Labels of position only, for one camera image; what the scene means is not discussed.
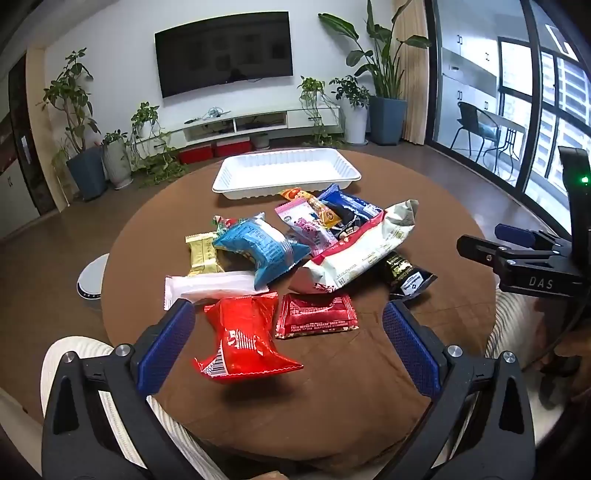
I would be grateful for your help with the potted plant white ribbed pot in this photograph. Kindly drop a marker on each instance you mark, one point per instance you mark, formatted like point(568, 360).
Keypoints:
point(117, 161)

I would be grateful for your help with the beige curtain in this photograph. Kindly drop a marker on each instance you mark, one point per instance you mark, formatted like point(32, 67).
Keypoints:
point(413, 69)

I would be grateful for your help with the black balcony chair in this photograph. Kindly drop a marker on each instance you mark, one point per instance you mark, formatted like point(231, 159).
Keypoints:
point(473, 124)

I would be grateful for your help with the person's right hand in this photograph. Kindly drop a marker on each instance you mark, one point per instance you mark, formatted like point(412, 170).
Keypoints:
point(572, 344)

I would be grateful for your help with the white balcony cabinets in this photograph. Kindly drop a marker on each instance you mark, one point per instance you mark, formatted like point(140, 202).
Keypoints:
point(471, 50)

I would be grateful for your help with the round brown table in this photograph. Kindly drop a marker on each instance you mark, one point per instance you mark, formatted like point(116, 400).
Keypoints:
point(346, 392)

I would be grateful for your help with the gold wafer packet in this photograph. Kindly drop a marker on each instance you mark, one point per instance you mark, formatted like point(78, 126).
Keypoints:
point(203, 251)

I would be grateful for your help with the wooden display cabinet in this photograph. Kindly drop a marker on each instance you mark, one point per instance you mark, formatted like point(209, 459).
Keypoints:
point(34, 138)

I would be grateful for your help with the green and red packet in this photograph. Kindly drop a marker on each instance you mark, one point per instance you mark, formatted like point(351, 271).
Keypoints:
point(224, 223)

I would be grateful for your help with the white plastic tray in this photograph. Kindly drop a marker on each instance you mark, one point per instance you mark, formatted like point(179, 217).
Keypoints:
point(286, 170)

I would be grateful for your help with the potted plant tall white pot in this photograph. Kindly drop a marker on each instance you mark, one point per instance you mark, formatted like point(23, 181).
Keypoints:
point(355, 122)

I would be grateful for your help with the potted tree blue square pot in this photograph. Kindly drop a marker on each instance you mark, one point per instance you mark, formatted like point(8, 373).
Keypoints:
point(85, 173)

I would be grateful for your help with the puffy red snack packet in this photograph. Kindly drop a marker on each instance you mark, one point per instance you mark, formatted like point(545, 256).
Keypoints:
point(244, 332)

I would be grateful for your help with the large white snack bag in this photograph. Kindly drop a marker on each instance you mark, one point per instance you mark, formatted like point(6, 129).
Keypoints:
point(364, 249)

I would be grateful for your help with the long white packet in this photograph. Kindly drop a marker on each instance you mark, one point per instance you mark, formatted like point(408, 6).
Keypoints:
point(207, 284)

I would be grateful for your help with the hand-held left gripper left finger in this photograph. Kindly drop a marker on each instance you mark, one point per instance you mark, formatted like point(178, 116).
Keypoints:
point(171, 341)

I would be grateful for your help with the red storage box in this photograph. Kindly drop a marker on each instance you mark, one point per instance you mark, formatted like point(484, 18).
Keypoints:
point(196, 154)
point(233, 148)

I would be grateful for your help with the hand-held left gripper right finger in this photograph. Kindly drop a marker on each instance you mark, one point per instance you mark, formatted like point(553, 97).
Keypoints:
point(408, 346)

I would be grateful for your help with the pink cartoon packet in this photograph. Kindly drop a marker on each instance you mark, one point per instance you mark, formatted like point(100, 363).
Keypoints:
point(307, 228)

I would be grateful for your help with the trailing plant on cabinet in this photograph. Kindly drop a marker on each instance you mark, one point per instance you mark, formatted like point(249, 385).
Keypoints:
point(314, 92)

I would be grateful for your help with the dark red packet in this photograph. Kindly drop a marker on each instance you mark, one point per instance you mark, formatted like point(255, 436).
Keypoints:
point(316, 316)

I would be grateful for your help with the light blue snack packet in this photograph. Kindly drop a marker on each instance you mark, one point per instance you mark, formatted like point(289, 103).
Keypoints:
point(258, 244)

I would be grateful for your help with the large leaf plant blue pot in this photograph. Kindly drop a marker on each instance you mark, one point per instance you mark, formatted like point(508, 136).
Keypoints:
point(388, 117)

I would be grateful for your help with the wall television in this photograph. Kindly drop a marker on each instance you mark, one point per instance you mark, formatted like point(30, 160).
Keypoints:
point(224, 50)

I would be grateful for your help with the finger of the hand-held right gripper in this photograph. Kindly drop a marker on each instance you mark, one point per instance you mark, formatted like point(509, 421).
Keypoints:
point(515, 234)
point(489, 253)

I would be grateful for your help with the white television cabinet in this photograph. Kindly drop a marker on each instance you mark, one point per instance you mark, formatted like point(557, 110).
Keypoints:
point(258, 121)

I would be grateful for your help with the small white pot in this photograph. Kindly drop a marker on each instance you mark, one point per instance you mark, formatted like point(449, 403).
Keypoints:
point(260, 141)

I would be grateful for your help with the black framed glass door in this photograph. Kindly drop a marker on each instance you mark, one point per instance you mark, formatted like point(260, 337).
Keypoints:
point(533, 115)

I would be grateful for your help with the orange cartoon packet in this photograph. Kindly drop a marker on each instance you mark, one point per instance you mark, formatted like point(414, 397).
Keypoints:
point(304, 198)

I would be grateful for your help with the dark blue snack packet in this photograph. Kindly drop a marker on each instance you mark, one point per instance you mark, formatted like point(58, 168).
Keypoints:
point(351, 207)

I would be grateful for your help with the balcony table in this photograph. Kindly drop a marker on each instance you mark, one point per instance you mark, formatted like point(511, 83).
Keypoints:
point(510, 134)

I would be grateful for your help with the trailing vine plant on stand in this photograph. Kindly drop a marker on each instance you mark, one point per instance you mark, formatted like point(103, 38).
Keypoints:
point(157, 157)

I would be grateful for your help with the black snack packet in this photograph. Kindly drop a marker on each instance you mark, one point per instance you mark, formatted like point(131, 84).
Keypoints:
point(406, 274)

